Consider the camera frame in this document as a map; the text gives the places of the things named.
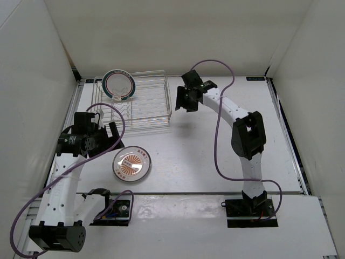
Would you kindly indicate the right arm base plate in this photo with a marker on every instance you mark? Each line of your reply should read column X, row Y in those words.
column 240, row 215

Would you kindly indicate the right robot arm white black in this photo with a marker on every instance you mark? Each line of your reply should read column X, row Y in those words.
column 248, row 133

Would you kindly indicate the wire dish rack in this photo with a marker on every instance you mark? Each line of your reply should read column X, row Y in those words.
column 150, row 105

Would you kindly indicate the green rimmed back plate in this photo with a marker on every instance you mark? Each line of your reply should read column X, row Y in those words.
column 118, row 84

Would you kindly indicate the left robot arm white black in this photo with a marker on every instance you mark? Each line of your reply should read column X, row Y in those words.
column 62, row 225

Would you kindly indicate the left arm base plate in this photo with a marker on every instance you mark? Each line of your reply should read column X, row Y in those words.
column 118, row 211

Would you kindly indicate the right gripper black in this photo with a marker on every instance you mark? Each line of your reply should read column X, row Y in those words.
column 181, row 91

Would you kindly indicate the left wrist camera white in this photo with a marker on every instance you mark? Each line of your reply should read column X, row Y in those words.
column 98, row 119

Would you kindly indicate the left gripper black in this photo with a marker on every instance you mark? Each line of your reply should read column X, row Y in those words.
column 109, row 141

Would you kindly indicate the orange sunburst plate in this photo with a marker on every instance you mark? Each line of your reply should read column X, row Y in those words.
column 131, row 165

